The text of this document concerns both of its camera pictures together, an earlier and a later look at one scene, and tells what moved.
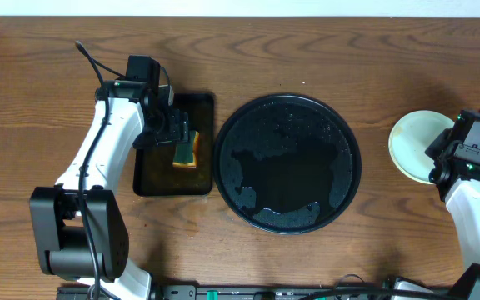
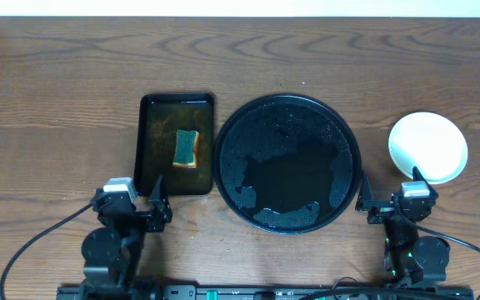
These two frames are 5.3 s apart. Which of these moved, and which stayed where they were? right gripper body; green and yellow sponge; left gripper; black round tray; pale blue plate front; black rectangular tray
Moved: left gripper; right gripper body
Stayed: green and yellow sponge; pale blue plate front; black rectangular tray; black round tray
